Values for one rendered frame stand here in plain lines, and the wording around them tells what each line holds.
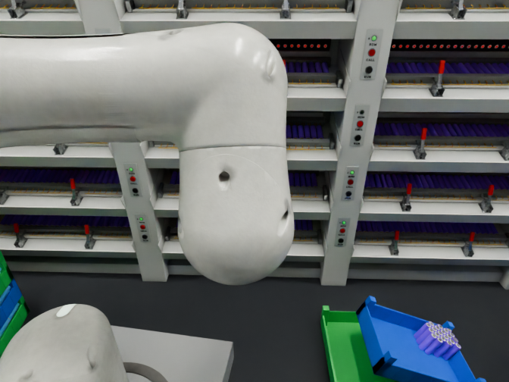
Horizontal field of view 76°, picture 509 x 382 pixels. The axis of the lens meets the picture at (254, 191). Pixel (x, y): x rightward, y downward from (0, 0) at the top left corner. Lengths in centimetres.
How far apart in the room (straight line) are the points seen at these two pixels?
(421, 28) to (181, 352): 95
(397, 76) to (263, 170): 85
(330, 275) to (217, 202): 108
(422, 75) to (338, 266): 70
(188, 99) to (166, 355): 59
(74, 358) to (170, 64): 36
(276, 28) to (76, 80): 70
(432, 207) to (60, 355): 112
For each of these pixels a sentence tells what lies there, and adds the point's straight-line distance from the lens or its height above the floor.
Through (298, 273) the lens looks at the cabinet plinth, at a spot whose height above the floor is 2.
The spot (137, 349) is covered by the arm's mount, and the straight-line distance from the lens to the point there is 79.
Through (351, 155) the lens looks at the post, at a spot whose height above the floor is 55.
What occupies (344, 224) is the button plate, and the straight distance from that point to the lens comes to 117.
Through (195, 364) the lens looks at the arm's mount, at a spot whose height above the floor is 33.
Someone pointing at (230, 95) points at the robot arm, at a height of 89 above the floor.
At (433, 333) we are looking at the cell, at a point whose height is 9.
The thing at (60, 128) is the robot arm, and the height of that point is 86.
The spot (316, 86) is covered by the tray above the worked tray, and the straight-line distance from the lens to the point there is 101.
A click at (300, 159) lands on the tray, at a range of 103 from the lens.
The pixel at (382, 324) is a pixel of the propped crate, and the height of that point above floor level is 8.
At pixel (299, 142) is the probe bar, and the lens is 105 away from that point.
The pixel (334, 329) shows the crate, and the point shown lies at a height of 0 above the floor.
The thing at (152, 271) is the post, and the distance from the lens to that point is 136.
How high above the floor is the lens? 95
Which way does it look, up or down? 30 degrees down
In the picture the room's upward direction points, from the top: straight up
